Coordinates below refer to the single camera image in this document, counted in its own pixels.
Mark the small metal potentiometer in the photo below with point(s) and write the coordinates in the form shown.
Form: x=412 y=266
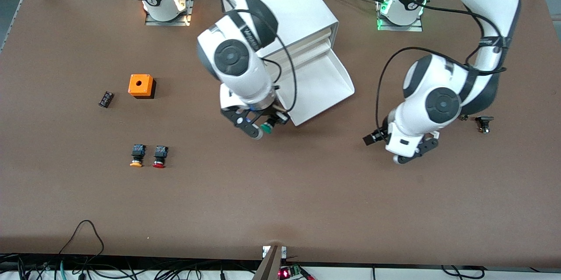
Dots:
x=463 y=118

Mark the small black switch component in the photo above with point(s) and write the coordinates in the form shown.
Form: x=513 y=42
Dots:
x=484 y=120

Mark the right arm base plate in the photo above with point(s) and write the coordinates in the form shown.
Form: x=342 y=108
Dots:
x=168 y=23

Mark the green mushroom push button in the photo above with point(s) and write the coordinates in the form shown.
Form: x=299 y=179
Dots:
x=266 y=129

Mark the white metal bracket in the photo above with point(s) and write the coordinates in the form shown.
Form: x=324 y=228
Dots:
x=264 y=251

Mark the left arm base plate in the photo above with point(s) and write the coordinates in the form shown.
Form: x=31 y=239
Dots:
x=410 y=28

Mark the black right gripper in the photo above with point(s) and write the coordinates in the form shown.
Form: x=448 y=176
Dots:
x=272 y=119

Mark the orange button enclosure box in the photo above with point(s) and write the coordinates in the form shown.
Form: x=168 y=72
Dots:
x=140 y=83

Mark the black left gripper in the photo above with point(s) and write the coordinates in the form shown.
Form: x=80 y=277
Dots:
x=380 y=134

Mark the red mushroom push button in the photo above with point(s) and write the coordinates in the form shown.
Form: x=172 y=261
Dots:
x=159 y=157

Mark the yellow mushroom push button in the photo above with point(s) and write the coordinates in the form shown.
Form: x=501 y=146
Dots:
x=137 y=156

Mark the small circuit board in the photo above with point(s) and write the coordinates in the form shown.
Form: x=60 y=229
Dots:
x=291 y=271

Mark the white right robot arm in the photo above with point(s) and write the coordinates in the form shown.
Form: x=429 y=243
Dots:
x=236 y=65

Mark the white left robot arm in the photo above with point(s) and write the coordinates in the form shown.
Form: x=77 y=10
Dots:
x=438 y=100

